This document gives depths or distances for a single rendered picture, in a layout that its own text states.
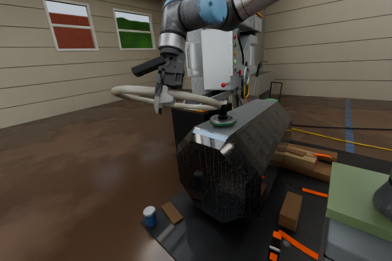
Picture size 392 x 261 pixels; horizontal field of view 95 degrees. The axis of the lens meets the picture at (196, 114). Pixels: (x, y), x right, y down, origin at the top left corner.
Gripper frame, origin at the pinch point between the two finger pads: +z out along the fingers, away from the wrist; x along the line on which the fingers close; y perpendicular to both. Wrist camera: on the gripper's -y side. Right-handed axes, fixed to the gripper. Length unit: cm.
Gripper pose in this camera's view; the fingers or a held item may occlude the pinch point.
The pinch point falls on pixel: (157, 109)
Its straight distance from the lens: 61.8
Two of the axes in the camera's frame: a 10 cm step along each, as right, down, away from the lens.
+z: -1.2, 9.9, -0.5
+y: 9.9, 1.2, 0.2
